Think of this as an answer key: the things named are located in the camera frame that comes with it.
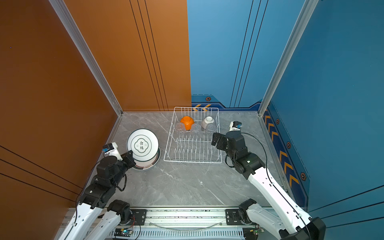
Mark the white small bowl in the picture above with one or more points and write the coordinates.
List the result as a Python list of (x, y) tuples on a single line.
[(206, 121)]

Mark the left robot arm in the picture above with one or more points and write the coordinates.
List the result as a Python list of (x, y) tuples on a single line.
[(91, 203)]

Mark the clear glass cup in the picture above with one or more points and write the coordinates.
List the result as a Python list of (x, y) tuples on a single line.
[(180, 127), (196, 128), (211, 128)]

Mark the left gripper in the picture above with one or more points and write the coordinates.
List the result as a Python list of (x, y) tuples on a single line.
[(128, 159)]

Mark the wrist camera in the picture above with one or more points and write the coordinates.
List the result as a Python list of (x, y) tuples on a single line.
[(111, 149), (235, 126)]

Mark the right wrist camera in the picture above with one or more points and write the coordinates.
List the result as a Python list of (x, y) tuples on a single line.
[(235, 126)]

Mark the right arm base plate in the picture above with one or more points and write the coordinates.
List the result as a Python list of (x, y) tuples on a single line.
[(236, 217)]

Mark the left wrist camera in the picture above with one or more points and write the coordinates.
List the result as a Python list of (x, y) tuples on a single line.
[(111, 149)]

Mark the circuit board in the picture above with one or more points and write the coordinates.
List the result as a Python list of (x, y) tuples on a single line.
[(123, 233), (251, 233)]

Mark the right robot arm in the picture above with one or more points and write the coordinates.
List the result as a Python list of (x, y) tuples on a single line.
[(290, 221)]

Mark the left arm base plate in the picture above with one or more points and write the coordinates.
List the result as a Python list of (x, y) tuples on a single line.
[(138, 217)]

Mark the orange bowl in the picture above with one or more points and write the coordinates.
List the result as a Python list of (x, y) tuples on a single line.
[(188, 122)]

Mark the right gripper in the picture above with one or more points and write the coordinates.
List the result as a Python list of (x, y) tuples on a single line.
[(223, 139)]

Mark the white wire dish rack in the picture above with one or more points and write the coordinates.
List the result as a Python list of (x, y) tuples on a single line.
[(192, 148)]

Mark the right circuit board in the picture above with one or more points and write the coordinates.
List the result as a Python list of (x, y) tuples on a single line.
[(251, 233)]

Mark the aluminium front rail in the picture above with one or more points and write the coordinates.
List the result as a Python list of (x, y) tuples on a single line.
[(185, 223)]

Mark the left circuit board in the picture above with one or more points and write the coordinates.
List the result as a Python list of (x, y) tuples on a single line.
[(123, 233)]

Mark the green rimmed white plate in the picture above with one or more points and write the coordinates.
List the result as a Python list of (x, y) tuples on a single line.
[(146, 165)]

